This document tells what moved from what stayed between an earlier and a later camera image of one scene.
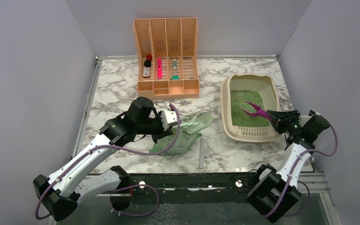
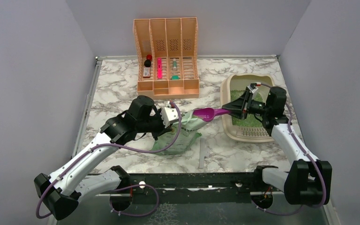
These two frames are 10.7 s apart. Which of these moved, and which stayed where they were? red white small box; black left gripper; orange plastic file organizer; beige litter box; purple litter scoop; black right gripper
Moved: purple litter scoop; black right gripper
Stayed: beige litter box; orange plastic file organizer; red white small box; black left gripper
